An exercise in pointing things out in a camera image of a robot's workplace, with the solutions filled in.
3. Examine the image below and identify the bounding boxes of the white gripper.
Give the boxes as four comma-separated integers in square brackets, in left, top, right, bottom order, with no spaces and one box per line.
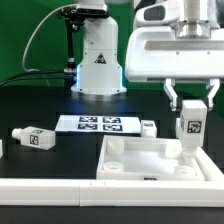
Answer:
[125,26,224,111]

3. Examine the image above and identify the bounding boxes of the white square tabletop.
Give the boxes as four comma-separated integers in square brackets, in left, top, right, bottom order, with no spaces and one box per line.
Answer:
[96,135,205,181]

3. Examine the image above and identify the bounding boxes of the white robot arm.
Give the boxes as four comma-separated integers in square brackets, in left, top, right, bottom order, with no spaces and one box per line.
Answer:
[125,0,224,110]

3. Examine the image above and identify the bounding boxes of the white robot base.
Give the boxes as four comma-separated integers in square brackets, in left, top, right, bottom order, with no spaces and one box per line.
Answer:
[70,0,128,102]

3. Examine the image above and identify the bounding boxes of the white marker sheet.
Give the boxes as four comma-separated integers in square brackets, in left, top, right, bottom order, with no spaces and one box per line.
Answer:
[55,115,141,134]

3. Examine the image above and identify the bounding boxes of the white L-shaped fence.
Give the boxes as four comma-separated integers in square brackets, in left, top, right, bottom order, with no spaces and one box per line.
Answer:
[0,144,224,207]

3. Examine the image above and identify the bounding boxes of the white part left edge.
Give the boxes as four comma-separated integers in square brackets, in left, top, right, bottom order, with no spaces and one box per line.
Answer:
[0,139,3,159]

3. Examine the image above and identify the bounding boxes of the black camera on stand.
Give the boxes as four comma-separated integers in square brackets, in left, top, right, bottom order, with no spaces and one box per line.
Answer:
[57,3,109,74]

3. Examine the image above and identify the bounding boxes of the grey camera cable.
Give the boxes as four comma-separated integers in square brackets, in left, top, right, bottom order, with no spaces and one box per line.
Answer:
[21,4,73,87]

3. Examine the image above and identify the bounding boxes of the black cables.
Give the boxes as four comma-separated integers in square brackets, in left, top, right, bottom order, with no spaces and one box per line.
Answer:
[0,69,74,90]

